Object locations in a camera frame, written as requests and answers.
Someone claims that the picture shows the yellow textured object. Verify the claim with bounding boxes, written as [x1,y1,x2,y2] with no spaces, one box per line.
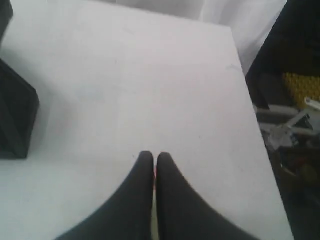
[282,72,320,109]

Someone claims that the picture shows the black metal shelf rack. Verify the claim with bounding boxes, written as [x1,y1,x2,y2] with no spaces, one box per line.
[0,0,41,160]

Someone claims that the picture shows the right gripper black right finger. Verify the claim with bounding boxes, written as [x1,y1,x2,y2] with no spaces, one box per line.
[156,152,255,240]

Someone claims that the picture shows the black fabric object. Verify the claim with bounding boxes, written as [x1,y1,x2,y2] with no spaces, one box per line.
[245,0,320,109]

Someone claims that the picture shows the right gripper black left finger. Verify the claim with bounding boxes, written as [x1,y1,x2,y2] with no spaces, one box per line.
[59,151,154,240]

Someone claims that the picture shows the white metal frame parts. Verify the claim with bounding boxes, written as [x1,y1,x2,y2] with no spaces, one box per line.
[254,97,320,151]

